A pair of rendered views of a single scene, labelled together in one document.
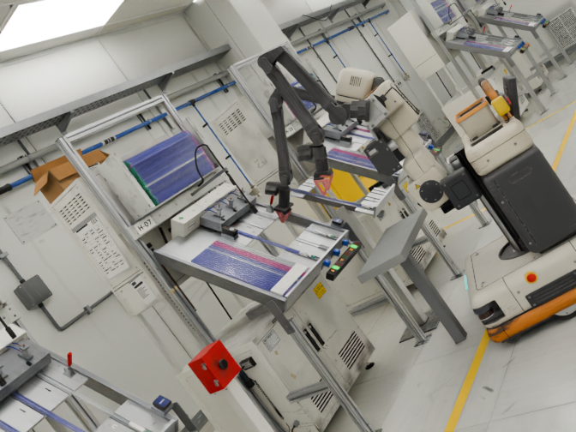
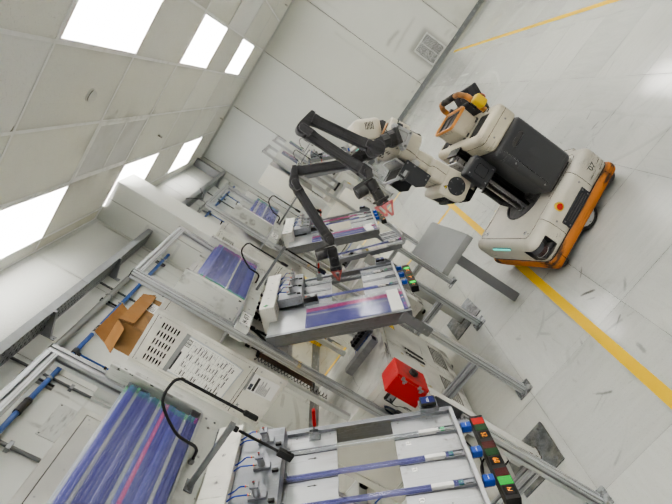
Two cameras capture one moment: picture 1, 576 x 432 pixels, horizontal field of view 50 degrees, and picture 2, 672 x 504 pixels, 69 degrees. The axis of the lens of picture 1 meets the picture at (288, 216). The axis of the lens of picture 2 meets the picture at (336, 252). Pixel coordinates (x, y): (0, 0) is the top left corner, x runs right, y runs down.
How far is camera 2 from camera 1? 1.32 m
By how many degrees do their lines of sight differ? 25
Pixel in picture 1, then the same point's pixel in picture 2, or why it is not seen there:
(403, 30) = (270, 178)
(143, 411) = (415, 420)
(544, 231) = (549, 171)
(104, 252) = (208, 371)
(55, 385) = (314, 451)
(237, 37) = (154, 219)
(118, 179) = (198, 292)
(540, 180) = (531, 137)
